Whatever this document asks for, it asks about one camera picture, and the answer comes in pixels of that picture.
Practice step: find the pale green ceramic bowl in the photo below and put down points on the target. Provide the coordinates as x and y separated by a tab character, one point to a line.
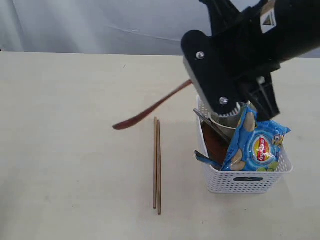
226	123

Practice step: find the shiny steel cup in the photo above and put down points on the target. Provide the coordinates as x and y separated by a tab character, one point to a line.
241	105

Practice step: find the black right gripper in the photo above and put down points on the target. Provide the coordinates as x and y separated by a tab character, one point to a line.
254	42

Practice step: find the blue chips bag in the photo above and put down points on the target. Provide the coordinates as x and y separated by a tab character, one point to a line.
255	145

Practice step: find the white plastic perforated basket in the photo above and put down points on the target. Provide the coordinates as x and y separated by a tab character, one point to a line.
238	182

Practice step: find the light wooden chopstick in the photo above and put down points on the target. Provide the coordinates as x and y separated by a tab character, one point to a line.
155	165

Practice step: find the upper grey metal utensil handle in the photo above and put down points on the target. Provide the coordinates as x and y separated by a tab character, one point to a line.
212	125

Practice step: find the lower blue-grey utensil handle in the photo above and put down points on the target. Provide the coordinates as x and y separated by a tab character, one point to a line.
202	158

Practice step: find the dark wooden chopstick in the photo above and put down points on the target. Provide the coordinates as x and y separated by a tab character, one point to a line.
159	169

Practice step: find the dark brown wooden plate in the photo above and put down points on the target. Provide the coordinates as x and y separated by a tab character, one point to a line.
217	148

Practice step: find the dark brown wooden spoon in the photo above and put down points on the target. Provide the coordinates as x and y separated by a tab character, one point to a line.
142	115

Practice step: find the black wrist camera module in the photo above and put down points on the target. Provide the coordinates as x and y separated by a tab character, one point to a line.
208	73

